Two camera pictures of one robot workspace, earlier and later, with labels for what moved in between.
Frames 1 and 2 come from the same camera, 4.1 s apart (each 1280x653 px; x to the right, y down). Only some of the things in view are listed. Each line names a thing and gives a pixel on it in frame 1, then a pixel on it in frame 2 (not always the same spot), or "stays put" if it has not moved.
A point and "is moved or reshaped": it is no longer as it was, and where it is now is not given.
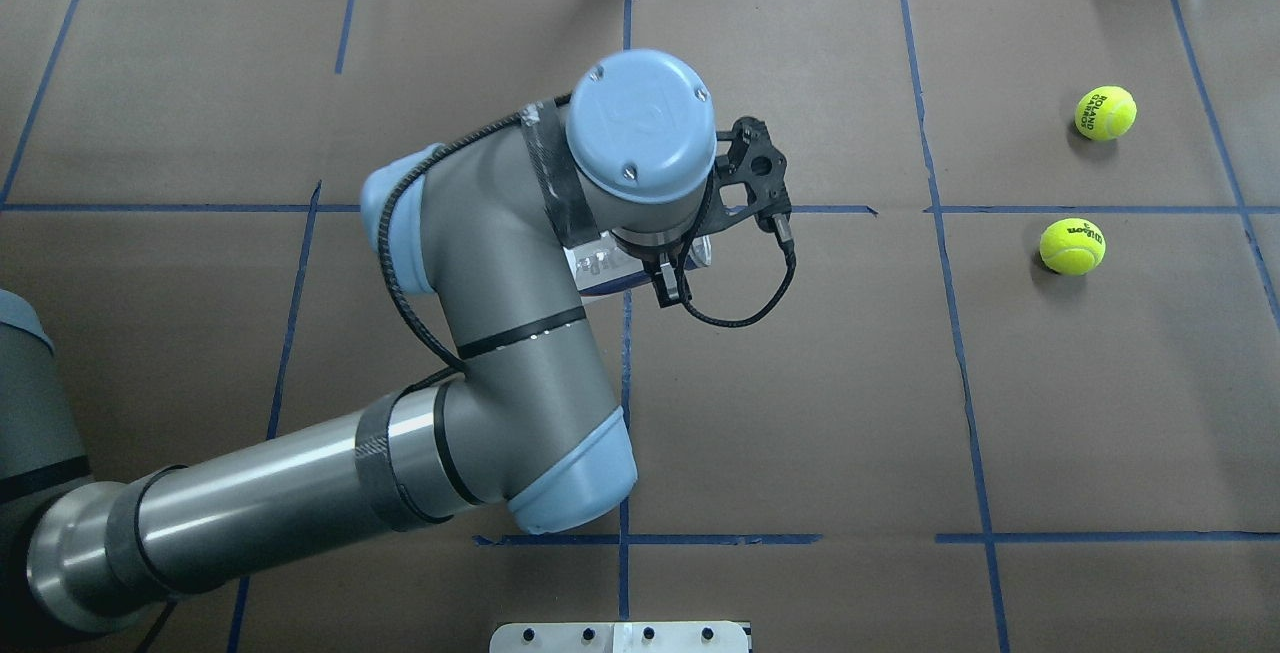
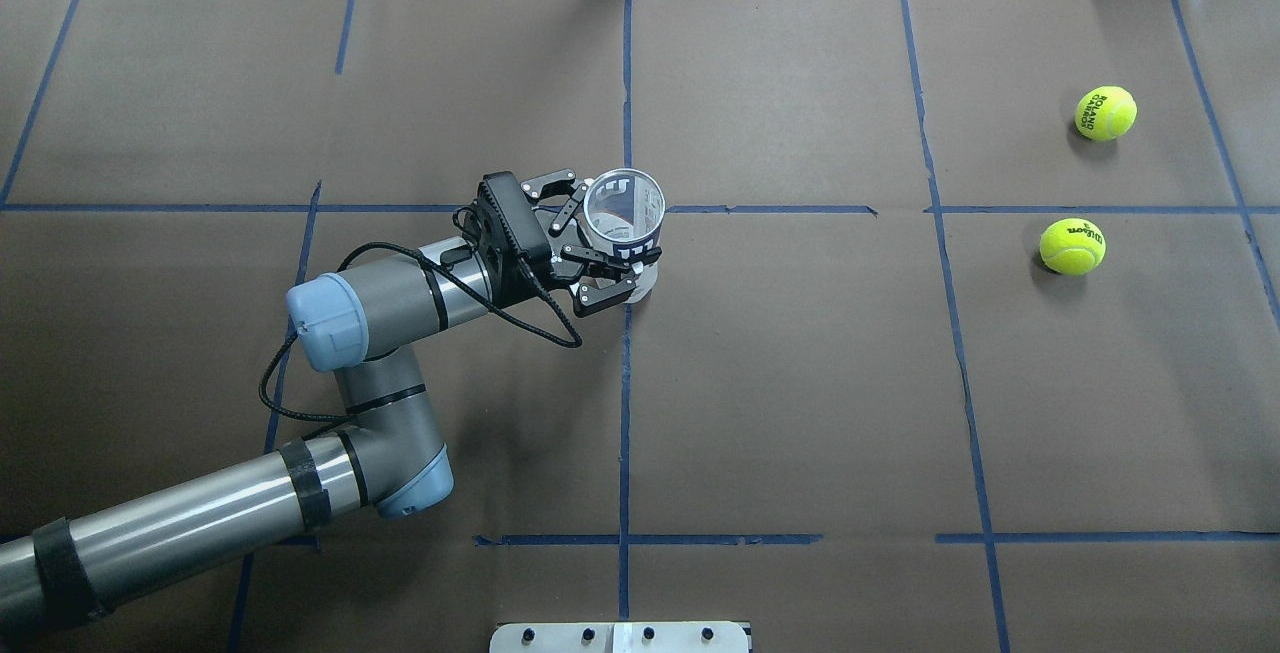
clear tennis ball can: (601, 256) is moved or reshaped
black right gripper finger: (665, 281) → (617, 261)
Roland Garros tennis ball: (1106, 113) stays put
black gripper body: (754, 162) → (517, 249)
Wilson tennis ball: (1072, 246) stays put
